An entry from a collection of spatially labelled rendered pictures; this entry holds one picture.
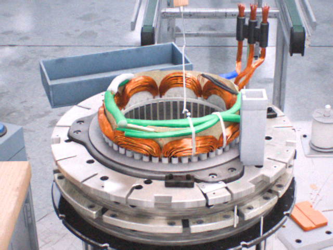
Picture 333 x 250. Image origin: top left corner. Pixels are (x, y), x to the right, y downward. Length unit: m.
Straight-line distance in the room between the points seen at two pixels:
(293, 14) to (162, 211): 1.61
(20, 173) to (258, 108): 0.32
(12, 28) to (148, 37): 2.41
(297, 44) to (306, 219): 1.05
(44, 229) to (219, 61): 2.73
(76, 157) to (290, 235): 0.49
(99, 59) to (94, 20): 3.33
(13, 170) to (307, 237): 0.55
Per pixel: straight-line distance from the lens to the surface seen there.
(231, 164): 0.82
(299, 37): 2.21
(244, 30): 0.92
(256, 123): 0.80
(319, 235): 1.22
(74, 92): 1.13
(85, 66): 1.23
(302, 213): 1.26
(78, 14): 4.67
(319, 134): 1.46
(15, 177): 0.88
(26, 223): 0.94
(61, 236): 1.24
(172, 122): 0.80
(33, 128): 3.25
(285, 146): 0.87
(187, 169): 0.80
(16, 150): 1.07
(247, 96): 0.81
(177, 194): 0.77
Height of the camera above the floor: 1.53
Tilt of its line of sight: 29 degrees down
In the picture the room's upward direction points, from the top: 1 degrees counter-clockwise
